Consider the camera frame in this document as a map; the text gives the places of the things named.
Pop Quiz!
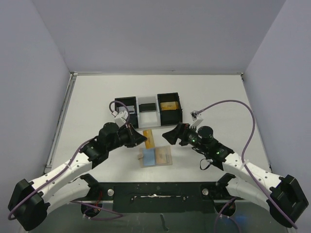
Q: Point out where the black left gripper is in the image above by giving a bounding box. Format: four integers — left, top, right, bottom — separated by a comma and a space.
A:
107, 123, 147, 151

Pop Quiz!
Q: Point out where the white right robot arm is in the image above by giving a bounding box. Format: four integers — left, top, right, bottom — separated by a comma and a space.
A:
162, 123, 309, 228

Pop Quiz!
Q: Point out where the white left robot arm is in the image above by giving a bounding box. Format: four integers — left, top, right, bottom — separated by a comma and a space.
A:
8, 122, 147, 231

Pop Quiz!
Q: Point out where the gold card in wallet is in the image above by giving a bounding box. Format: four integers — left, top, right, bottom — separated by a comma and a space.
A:
155, 148, 168, 165

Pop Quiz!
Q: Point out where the silver card in tray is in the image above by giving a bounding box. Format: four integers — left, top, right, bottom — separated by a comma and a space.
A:
127, 105, 135, 115

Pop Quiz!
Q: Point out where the black card in tray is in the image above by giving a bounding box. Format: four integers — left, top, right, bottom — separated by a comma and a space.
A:
139, 103, 156, 112

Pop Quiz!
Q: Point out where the black right tray compartment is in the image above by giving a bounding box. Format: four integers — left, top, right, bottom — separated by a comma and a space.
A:
157, 92, 183, 126

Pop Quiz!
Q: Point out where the black tray compartment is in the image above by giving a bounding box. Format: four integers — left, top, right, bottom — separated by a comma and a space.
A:
157, 92, 183, 126
115, 97, 138, 129

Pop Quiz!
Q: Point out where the white middle tray compartment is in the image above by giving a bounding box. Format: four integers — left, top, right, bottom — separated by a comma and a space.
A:
136, 95, 161, 129

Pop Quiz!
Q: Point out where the black left tray compartment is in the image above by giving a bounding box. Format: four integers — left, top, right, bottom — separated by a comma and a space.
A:
115, 97, 138, 129

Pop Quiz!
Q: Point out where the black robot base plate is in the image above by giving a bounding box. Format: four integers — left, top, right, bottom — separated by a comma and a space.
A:
78, 182, 232, 214

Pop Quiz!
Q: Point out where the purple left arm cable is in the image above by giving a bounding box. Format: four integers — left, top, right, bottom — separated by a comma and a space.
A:
8, 100, 131, 221

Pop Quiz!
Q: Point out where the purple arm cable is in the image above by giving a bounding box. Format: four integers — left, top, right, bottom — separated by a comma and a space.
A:
191, 99, 298, 233
8, 100, 131, 221

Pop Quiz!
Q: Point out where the aluminium table edge rail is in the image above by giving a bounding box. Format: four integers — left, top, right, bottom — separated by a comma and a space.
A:
44, 72, 77, 173

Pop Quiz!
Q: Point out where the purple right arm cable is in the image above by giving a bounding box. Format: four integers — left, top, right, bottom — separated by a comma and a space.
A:
191, 99, 298, 233

